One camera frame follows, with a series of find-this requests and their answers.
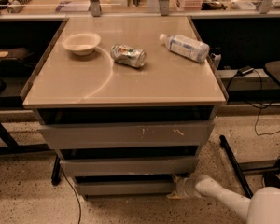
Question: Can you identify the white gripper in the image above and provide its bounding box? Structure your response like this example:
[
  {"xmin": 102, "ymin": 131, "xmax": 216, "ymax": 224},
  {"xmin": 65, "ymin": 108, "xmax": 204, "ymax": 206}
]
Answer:
[{"xmin": 166, "ymin": 174, "xmax": 200, "ymax": 200}]

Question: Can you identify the grey bottom drawer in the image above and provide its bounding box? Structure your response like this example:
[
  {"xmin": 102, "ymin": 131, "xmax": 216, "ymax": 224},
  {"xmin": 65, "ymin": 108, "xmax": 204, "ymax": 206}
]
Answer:
[{"xmin": 75, "ymin": 175, "xmax": 175, "ymax": 197}]

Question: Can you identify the grey drawer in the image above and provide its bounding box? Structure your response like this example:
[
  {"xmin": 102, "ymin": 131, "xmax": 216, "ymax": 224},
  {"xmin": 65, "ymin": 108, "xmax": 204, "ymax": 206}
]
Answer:
[
  {"xmin": 40, "ymin": 121, "xmax": 214, "ymax": 149},
  {"xmin": 60, "ymin": 156, "xmax": 199, "ymax": 176},
  {"xmin": 75, "ymin": 175, "xmax": 175, "ymax": 197}
]

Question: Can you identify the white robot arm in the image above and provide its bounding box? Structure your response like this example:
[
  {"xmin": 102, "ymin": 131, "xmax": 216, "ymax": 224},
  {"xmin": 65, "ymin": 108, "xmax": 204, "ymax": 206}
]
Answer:
[{"xmin": 168, "ymin": 175, "xmax": 280, "ymax": 224}]

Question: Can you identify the grey top drawer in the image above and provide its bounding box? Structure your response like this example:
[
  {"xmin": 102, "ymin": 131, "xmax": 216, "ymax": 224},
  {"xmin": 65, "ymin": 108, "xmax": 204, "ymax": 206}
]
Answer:
[{"xmin": 40, "ymin": 121, "xmax": 214, "ymax": 149}]

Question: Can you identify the grey drawer cabinet glass top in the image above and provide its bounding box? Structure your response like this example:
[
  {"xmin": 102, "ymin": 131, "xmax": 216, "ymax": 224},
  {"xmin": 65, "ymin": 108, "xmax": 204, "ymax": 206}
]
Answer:
[{"xmin": 20, "ymin": 15, "xmax": 230, "ymax": 202}]

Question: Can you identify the grey middle drawer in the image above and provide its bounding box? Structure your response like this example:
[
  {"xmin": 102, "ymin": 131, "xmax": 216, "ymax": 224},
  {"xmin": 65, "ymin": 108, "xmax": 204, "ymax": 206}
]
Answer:
[{"xmin": 60, "ymin": 156, "xmax": 199, "ymax": 176}]

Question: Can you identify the black floor stand leg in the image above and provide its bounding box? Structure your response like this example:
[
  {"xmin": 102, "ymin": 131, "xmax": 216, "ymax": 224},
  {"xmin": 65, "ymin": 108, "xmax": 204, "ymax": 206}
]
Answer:
[{"xmin": 219, "ymin": 135, "xmax": 253, "ymax": 198}]

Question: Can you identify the black power adapter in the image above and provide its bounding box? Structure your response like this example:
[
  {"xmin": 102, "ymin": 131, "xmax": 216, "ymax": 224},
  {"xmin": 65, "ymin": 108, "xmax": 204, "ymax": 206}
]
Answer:
[{"xmin": 237, "ymin": 66, "xmax": 253, "ymax": 77}]

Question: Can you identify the crushed aluminium can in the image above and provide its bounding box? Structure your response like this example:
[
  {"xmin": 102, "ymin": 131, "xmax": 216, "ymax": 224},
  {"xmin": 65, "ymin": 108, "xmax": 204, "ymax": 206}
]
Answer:
[{"xmin": 110, "ymin": 44, "xmax": 147, "ymax": 68}]

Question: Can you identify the clear plastic water bottle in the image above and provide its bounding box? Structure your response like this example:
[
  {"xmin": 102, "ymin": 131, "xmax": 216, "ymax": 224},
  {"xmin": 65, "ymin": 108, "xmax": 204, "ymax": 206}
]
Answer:
[{"xmin": 160, "ymin": 34, "xmax": 210, "ymax": 63}]

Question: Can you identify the black table leg left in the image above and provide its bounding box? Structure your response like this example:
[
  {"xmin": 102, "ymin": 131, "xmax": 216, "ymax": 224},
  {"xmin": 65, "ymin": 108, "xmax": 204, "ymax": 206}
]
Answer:
[{"xmin": 0, "ymin": 122, "xmax": 49, "ymax": 155}]

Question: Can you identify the white paper bowl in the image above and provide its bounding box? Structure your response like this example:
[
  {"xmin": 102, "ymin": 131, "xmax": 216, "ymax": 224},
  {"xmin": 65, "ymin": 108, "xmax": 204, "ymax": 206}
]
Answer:
[{"xmin": 62, "ymin": 32, "xmax": 101, "ymax": 56}]

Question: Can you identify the black bag on shelf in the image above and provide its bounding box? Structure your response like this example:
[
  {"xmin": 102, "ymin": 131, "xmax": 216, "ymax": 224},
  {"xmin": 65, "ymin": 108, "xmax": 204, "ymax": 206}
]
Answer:
[{"xmin": 0, "ymin": 48, "xmax": 35, "ymax": 77}]

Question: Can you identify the black cable on floor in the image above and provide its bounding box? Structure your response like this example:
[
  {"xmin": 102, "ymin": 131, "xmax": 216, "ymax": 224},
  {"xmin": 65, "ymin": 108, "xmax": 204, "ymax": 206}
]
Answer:
[{"xmin": 61, "ymin": 168, "xmax": 83, "ymax": 224}]

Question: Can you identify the black thin cable right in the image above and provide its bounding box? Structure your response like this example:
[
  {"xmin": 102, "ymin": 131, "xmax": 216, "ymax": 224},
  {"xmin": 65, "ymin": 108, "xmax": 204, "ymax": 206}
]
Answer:
[{"xmin": 225, "ymin": 68, "xmax": 280, "ymax": 137}]

